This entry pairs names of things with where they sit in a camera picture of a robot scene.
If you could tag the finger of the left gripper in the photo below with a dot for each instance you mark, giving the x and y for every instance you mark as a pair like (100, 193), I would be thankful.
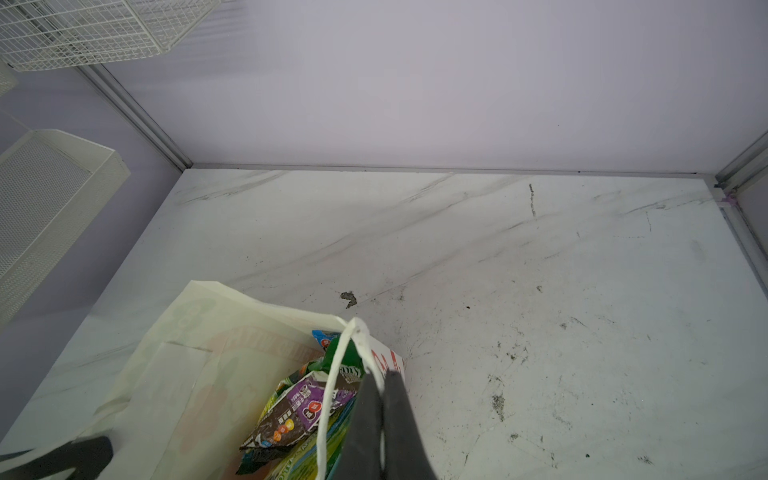
(82, 459)

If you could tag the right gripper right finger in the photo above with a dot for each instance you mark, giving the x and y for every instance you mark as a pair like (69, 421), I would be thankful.
(405, 457)

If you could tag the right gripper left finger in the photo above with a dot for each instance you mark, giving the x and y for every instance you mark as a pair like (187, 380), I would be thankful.
(360, 457)

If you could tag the brown purple candy bar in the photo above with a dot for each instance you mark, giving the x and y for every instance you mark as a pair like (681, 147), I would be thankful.
(291, 414)

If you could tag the white floral paper bag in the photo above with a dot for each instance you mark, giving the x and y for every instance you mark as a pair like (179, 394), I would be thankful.
(195, 387)

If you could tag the blue snack packet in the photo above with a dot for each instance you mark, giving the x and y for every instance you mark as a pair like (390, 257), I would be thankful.
(325, 338)

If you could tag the lower white mesh shelf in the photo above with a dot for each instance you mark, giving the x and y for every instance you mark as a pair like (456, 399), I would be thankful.
(53, 185)

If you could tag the white wire basket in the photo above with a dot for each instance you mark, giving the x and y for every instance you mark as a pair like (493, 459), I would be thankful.
(50, 35)

